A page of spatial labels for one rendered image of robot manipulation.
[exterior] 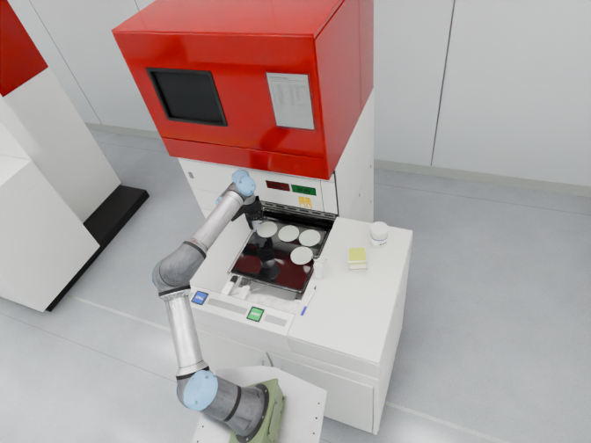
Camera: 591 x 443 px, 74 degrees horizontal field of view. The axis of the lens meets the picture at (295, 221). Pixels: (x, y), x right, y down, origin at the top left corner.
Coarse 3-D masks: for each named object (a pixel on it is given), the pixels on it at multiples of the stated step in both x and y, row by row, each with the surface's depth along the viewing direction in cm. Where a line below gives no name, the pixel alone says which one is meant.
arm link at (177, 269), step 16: (240, 192) 149; (224, 208) 144; (208, 224) 140; (224, 224) 143; (192, 240) 135; (208, 240) 138; (176, 256) 132; (192, 256) 132; (160, 272) 134; (176, 272) 131; (192, 272) 134
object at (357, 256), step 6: (348, 252) 160; (354, 252) 159; (360, 252) 159; (366, 252) 158; (348, 258) 158; (354, 258) 157; (360, 258) 157; (366, 258) 156; (354, 264) 158; (360, 264) 157; (366, 264) 157; (354, 270) 161; (360, 270) 160
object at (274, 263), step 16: (288, 224) 193; (256, 240) 189; (272, 240) 187; (320, 240) 183; (240, 256) 184; (256, 256) 182; (272, 256) 181; (288, 256) 180; (240, 272) 177; (256, 272) 176; (272, 272) 175; (288, 272) 173; (304, 272) 172
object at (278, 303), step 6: (240, 288) 174; (252, 294) 171; (258, 294) 170; (264, 294) 170; (252, 300) 169; (258, 300) 168; (264, 300) 168; (270, 300) 168; (276, 300) 167; (282, 300) 167; (270, 306) 165; (276, 306) 165; (282, 306) 165; (288, 306) 164; (288, 312) 162
